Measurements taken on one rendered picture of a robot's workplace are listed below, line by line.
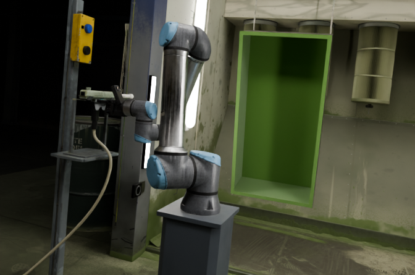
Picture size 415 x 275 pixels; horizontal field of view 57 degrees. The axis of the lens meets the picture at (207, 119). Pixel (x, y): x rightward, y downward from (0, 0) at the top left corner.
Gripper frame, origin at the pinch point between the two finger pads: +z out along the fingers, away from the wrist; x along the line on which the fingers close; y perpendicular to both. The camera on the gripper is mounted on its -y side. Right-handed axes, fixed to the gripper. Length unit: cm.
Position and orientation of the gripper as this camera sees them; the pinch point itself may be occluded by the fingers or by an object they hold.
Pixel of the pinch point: (95, 99)
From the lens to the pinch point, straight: 220.8
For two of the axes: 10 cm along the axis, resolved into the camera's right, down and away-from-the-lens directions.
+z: -9.4, -1.1, 3.3
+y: -1.0, 9.9, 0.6
